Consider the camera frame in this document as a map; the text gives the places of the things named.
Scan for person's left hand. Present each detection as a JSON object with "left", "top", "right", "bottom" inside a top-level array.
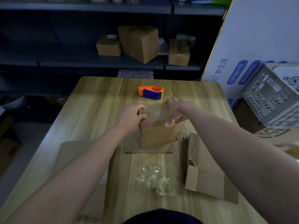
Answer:
[{"left": 116, "top": 104, "right": 148, "bottom": 133}]

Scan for person's right hand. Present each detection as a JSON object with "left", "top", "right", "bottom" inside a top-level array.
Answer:
[{"left": 164, "top": 97, "right": 190, "bottom": 128}]

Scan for brown cardboard box long flaps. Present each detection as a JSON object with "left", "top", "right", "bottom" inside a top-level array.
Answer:
[{"left": 139, "top": 102, "right": 188, "bottom": 149}]

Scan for clear tape wad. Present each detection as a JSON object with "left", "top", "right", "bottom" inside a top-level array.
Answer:
[{"left": 135, "top": 164, "right": 174, "bottom": 198}]

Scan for cardboard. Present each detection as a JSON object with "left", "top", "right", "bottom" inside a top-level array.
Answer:
[
  {"left": 182, "top": 133, "right": 239, "bottom": 205},
  {"left": 50, "top": 141, "right": 121, "bottom": 220}
]

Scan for white plastic crate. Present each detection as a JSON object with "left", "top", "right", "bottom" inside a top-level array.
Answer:
[{"left": 242, "top": 63, "right": 299, "bottom": 128}]

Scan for person's left forearm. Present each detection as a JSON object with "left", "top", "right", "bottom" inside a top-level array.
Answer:
[{"left": 4, "top": 124, "right": 140, "bottom": 224}]

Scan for person's right forearm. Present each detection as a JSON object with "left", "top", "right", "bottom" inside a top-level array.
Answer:
[{"left": 180, "top": 102, "right": 299, "bottom": 224}]

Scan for person's dark shirt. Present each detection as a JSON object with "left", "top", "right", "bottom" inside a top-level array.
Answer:
[{"left": 121, "top": 208, "right": 204, "bottom": 224}]

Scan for orange blue yellow tape roll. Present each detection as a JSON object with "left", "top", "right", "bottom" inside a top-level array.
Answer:
[{"left": 137, "top": 85, "right": 165, "bottom": 100}]

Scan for small sealed brown carton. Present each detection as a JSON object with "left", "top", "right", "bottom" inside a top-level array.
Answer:
[{"left": 168, "top": 39, "right": 191, "bottom": 67}]

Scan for grey wrapped item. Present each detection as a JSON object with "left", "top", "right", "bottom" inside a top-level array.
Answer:
[{"left": 175, "top": 34, "right": 196, "bottom": 48}]

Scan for large sealed brown carton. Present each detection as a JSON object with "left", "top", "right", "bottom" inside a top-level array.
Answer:
[{"left": 118, "top": 25, "right": 159, "bottom": 65}]

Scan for small carton with white label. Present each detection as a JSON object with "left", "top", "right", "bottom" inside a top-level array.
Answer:
[{"left": 96, "top": 35, "right": 122, "bottom": 57}]

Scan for small dim brown carton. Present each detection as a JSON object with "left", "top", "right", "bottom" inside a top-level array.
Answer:
[{"left": 44, "top": 96, "right": 67, "bottom": 108}]

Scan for dark metal shelf unit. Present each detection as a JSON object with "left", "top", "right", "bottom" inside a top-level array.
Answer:
[{"left": 0, "top": 0, "right": 227, "bottom": 98}]

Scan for large brown carton black logo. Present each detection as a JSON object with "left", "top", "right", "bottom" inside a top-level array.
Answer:
[{"left": 233, "top": 100, "right": 299, "bottom": 159}]

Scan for large white printed carton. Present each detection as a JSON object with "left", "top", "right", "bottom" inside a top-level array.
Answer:
[{"left": 201, "top": 0, "right": 299, "bottom": 110}]

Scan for white paper sign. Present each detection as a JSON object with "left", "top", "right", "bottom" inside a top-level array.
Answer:
[{"left": 272, "top": 66, "right": 299, "bottom": 91}]

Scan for green blue plastic utensil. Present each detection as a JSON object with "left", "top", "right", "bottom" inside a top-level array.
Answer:
[{"left": 191, "top": 0, "right": 232, "bottom": 5}]

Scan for white plastic bag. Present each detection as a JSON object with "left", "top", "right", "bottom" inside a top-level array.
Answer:
[{"left": 0, "top": 95, "right": 26, "bottom": 109}]

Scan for dim brown flattened carton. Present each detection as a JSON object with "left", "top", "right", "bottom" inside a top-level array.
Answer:
[{"left": 0, "top": 115, "right": 23, "bottom": 178}]

